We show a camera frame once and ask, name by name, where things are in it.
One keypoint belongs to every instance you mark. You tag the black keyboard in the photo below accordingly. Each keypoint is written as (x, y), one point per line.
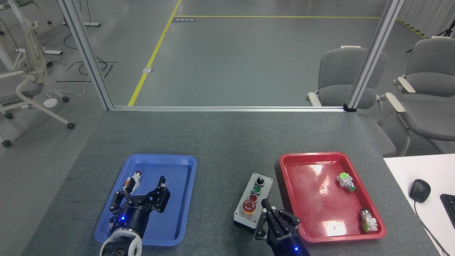
(449, 209)

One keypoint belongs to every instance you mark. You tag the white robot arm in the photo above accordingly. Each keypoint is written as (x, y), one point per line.
(121, 245)

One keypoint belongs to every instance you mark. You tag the silver aluminium post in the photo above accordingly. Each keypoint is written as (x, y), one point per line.
(373, 53)
(87, 57)

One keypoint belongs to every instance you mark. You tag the blue plastic tray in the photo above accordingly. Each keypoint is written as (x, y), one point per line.
(177, 220)

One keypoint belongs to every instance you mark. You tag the black-headed white switch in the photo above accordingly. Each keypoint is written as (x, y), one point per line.
(369, 221)

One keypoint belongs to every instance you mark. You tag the black post corner bracket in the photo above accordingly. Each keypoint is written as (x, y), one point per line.
(350, 108)

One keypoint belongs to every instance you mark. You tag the green push button switch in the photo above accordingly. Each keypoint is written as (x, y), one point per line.
(344, 179)

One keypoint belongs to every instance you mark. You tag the grey armchair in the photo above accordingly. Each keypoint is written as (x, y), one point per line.
(337, 78)
(430, 106)

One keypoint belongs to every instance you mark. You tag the silver aluminium rail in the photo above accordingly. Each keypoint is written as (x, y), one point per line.
(227, 108)

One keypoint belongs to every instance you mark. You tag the black computer mouse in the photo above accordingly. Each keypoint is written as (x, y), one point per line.
(419, 190)

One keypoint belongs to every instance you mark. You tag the white side table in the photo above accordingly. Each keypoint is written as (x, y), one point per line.
(401, 170)

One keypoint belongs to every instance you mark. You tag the black tripod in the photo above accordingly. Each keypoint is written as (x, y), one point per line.
(447, 32)

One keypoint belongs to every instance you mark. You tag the red plastic tray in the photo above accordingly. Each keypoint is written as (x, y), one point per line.
(320, 213)

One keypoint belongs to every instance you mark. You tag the red push button switch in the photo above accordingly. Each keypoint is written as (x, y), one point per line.
(135, 177)

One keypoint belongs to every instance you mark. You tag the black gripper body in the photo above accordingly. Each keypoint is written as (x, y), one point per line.
(131, 218)
(284, 245)

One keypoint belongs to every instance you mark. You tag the silver floor outlet box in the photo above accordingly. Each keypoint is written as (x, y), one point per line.
(148, 70)

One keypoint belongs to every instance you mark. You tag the white partition curtain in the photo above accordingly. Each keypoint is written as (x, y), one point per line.
(426, 16)

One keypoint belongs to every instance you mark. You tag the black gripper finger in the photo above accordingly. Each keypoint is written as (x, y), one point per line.
(288, 218)
(266, 217)
(119, 201)
(161, 199)

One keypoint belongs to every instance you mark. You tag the white desk foot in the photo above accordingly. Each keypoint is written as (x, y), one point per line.
(85, 24)
(46, 52)

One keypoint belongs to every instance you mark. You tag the white round floor socket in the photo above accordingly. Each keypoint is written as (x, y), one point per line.
(50, 103)

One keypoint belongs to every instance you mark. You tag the dark floor label plate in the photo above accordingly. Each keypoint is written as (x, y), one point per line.
(184, 20)

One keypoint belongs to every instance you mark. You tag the grey four-button control box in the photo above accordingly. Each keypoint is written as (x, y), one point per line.
(245, 217)

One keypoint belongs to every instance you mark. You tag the white wheeled office chair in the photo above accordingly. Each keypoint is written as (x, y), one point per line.
(30, 76)

